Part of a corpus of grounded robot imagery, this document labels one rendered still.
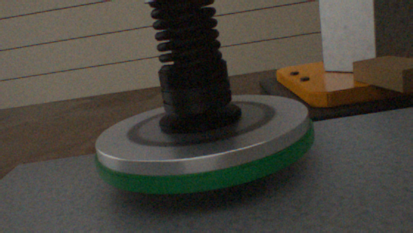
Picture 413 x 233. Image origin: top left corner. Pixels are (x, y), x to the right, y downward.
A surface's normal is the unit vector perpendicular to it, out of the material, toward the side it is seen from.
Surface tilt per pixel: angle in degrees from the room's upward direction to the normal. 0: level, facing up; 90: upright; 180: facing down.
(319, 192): 0
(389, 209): 0
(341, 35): 90
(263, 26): 90
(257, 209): 0
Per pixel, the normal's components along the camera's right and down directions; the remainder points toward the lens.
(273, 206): -0.15, -0.96
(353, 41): -0.84, 0.25
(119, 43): -0.04, 0.26
